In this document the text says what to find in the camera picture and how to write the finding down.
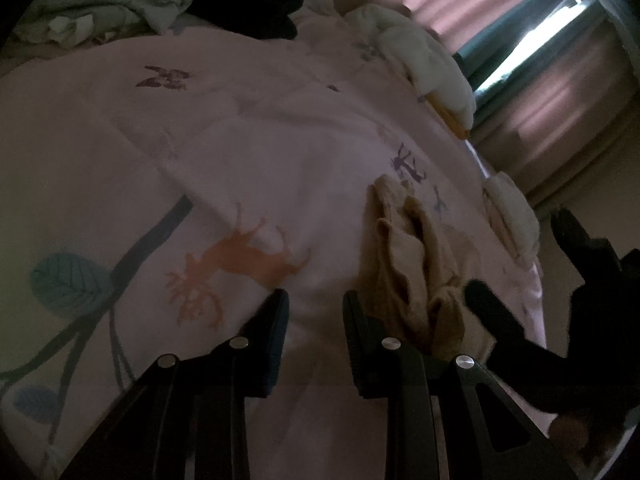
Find black cloth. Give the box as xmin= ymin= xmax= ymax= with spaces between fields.
xmin=167 ymin=0 xmax=305 ymax=41

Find white fluffy blanket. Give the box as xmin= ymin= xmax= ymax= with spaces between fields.
xmin=347 ymin=4 xmax=478 ymax=128

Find orange cloth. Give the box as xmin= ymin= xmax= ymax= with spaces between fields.
xmin=425 ymin=95 xmax=471 ymax=140

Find pink printed blanket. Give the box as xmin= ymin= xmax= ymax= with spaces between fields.
xmin=0 ymin=5 xmax=546 ymax=480

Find teal curtain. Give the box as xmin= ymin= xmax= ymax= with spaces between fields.
xmin=452 ymin=0 xmax=608 ymax=91

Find pink curtain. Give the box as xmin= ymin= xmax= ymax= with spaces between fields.
xmin=330 ymin=0 xmax=640 ymax=206

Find white folded cloth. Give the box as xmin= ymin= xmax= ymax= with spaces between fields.
xmin=482 ymin=172 xmax=542 ymax=261

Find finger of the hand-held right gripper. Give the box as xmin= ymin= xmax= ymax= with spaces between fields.
xmin=465 ymin=280 xmax=571 ymax=411
xmin=550 ymin=207 xmax=623 ymax=288

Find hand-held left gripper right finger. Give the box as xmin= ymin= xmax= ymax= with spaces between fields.
xmin=341 ymin=290 xmax=576 ymax=480

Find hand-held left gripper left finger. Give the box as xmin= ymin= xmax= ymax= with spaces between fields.
xmin=57 ymin=287 xmax=291 ymax=480

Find tan small garment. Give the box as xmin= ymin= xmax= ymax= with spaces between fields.
xmin=360 ymin=175 xmax=498 ymax=361

